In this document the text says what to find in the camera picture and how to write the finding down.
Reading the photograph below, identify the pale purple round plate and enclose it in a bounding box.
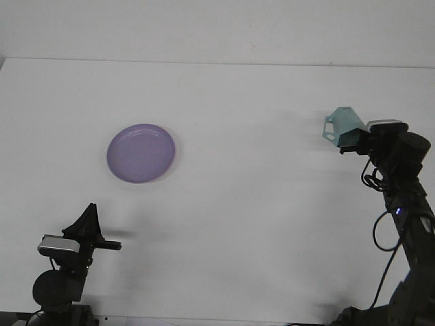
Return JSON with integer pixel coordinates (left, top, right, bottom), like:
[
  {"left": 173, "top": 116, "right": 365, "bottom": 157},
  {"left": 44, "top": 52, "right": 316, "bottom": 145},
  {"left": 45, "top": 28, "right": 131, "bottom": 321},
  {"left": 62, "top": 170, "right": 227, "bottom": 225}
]
[{"left": 106, "top": 122, "right": 177, "bottom": 185}]

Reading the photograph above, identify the pale blue hexagonal cup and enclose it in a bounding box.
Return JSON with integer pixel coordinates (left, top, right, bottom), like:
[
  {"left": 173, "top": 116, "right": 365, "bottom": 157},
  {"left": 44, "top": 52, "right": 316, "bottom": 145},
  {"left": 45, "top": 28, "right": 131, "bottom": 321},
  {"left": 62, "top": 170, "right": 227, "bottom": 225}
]
[{"left": 322, "top": 106, "right": 366, "bottom": 149}]

